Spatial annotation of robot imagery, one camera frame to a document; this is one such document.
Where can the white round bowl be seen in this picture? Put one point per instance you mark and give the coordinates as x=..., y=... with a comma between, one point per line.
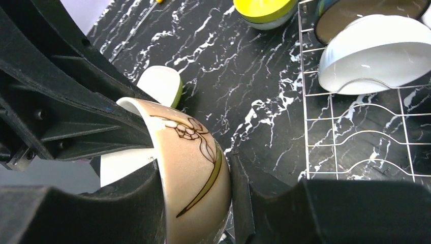
x=375, y=53

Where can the beige floral bowl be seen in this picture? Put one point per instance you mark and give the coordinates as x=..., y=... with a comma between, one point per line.
x=194, y=171

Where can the white square bowl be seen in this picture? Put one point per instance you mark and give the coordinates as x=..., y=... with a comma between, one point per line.
x=162, y=83

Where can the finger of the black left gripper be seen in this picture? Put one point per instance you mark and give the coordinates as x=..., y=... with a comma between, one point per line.
x=58, y=93

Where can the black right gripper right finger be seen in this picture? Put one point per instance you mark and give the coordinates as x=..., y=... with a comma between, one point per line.
x=266, y=210

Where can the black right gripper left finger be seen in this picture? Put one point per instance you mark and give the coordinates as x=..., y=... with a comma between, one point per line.
x=130, y=210

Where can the stainless steel dish rack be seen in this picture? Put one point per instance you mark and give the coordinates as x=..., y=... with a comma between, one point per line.
x=378, y=136

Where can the yellow bowl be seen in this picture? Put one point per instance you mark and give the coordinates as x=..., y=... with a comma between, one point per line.
x=265, y=14

